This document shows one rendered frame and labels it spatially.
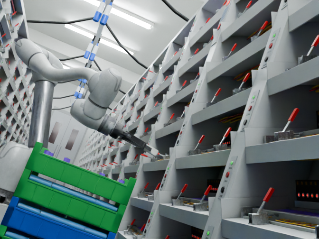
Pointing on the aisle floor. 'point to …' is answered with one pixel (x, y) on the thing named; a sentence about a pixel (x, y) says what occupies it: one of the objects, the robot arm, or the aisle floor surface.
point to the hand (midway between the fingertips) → (150, 150)
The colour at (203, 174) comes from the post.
